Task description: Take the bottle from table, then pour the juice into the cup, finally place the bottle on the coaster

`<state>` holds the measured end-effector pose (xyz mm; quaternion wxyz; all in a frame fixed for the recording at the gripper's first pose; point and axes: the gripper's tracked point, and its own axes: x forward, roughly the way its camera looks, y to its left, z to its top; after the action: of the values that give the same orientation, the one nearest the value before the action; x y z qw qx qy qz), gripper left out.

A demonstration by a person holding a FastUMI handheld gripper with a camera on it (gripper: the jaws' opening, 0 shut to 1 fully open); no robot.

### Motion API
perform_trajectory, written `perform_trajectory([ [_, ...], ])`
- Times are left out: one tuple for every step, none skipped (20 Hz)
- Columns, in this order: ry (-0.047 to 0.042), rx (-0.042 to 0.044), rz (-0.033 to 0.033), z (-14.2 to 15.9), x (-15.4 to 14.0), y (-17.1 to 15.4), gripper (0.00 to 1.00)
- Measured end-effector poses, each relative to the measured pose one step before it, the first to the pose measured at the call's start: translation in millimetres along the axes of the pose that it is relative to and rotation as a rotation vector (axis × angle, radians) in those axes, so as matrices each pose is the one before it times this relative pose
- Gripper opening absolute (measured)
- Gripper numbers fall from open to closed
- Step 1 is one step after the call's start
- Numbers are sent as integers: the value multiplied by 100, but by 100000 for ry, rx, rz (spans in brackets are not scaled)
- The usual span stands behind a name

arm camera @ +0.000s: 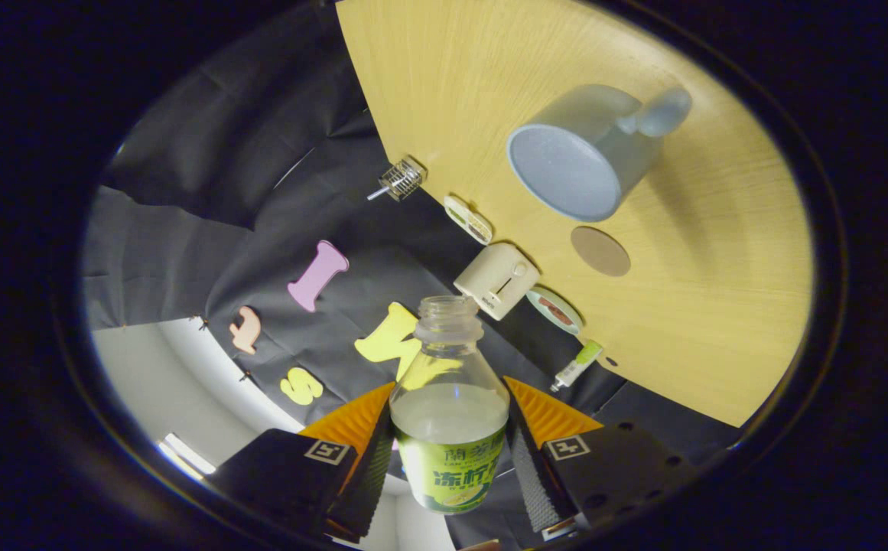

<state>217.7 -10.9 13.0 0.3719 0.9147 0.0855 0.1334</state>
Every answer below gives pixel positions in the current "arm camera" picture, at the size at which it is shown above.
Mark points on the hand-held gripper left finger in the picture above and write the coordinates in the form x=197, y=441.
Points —
x=371, y=482

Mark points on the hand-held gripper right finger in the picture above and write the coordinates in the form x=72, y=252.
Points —
x=531, y=482

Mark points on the clear juice bottle green label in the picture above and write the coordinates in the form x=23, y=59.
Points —
x=450, y=459

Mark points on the round brown coaster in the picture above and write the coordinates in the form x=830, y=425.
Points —
x=600, y=251

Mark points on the pale blue cup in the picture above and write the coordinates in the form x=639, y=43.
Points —
x=566, y=172

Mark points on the small white green bottle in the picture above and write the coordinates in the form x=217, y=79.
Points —
x=575, y=367

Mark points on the pale green plate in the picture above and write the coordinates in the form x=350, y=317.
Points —
x=562, y=325

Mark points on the brown food pieces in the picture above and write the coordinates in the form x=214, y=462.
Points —
x=556, y=311

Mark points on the large ceiling light panel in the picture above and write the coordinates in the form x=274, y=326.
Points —
x=186, y=456

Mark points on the white toaster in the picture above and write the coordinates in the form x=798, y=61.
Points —
x=489, y=279

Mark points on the white divided tray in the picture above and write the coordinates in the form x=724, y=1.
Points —
x=468, y=220

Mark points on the wooden table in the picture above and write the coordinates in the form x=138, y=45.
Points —
x=719, y=268

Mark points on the pale straw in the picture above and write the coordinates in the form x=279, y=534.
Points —
x=377, y=194

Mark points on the black backdrop cloth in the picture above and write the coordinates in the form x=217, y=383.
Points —
x=222, y=153

